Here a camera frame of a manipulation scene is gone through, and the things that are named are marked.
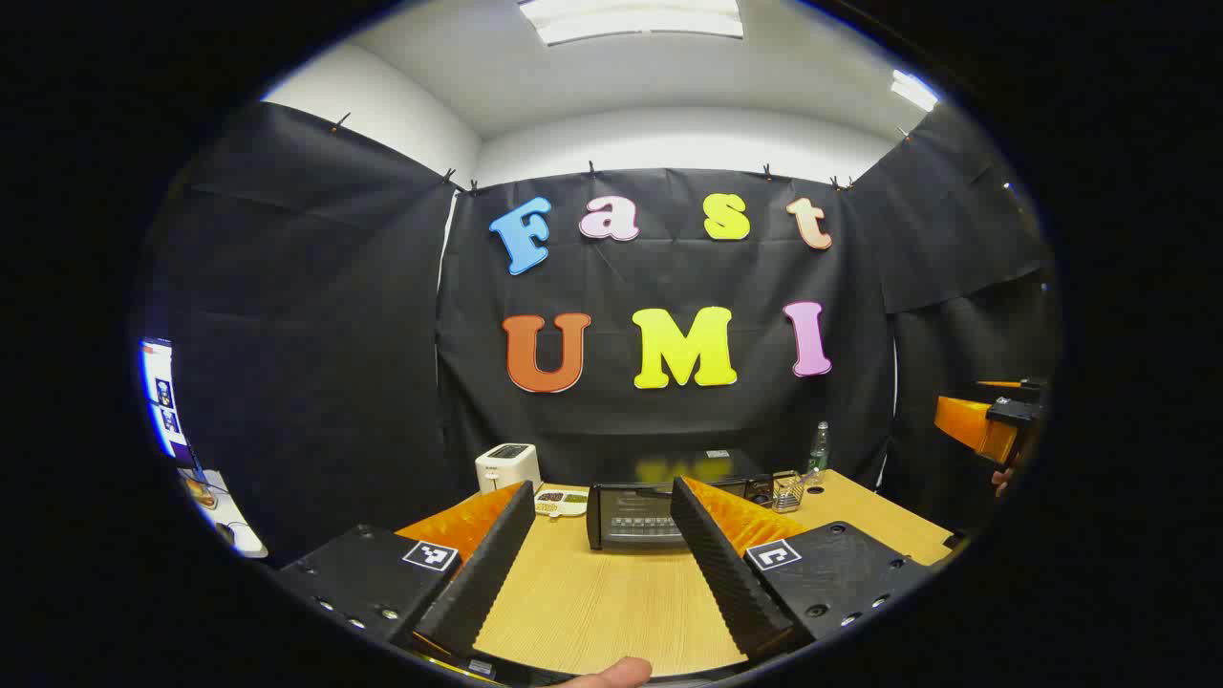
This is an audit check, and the black electric oven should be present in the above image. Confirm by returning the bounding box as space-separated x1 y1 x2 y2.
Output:
586 449 775 552

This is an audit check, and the white side desk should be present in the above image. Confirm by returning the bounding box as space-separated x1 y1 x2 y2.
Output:
182 468 268 558

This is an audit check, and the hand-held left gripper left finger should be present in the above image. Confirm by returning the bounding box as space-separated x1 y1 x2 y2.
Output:
272 480 536 656

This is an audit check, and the small ceiling light panel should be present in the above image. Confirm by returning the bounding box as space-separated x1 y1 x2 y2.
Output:
890 69 939 112

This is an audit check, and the white toaster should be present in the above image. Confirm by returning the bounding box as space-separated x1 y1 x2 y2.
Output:
475 443 542 494

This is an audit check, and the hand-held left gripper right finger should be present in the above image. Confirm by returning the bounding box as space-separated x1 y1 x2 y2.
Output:
669 476 933 660

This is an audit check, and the large ceiling light panel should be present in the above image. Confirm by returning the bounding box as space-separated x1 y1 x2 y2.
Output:
519 0 744 47

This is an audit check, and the black backdrop cloth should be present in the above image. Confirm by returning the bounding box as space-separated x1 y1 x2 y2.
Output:
134 100 1062 565

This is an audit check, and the computer monitor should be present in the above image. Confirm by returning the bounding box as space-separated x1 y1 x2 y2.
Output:
140 337 202 469

